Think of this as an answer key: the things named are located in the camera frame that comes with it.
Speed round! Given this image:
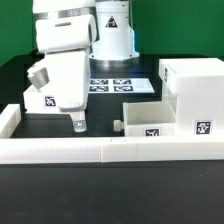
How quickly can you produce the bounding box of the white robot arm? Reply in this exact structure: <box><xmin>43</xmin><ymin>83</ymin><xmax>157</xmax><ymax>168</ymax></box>
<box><xmin>28</xmin><ymin>0</ymin><xmax>139</xmax><ymax>132</ymax></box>

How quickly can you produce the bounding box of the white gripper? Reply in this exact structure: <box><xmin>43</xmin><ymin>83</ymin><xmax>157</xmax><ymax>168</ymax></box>
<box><xmin>28</xmin><ymin>50</ymin><xmax>91</xmax><ymax>132</ymax></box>

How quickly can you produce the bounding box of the white front drawer with tag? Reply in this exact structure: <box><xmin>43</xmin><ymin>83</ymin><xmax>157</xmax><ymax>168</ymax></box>
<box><xmin>113</xmin><ymin>101</ymin><xmax>176</xmax><ymax>137</ymax></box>

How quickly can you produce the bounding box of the white fence wall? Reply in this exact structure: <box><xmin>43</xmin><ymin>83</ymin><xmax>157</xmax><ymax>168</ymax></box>
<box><xmin>0</xmin><ymin>136</ymin><xmax>224</xmax><ymax>164</ymax></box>
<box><xmin>0</xmin><ymin>104</ymin><xmax>21</xmax><ymax>139</ymax></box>

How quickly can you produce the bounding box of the white drawer cabinet box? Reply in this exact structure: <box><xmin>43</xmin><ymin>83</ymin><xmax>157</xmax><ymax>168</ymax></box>
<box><xmin>159</xmin><ymin>58</ymin><xmax>224</xmax><ymax>136</ymax></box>

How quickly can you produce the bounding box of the white left fence wall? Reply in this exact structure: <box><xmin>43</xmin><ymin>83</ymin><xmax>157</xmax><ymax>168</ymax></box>
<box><xmin>0</xmin><ymin>104</ymin><xmax>21</xmax><ymax>139</ymax></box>

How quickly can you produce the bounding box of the white plate with fiducial tags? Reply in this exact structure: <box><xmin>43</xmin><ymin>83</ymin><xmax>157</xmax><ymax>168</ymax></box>
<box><xmin>89</xmin><ymin>78</ymin><xmax>154</xmax><ymax>94</ymax></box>

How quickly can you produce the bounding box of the white drawer with tag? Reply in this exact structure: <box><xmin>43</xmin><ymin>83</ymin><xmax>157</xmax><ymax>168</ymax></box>
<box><xmin>113</xmin><ymin>101</ymin><xmax>176</xmax><ymax>137</ymax></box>
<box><xmin>23</xmin><ymin>85</ymin><xmax>60</xmax><ymax>114</ymax></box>

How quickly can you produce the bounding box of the white front fence wall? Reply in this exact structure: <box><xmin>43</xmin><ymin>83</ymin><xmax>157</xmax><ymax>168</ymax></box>
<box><xmin>0</xmin><ymin>136</ymin><xmax>224</xmax><ymax>164</ymax></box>

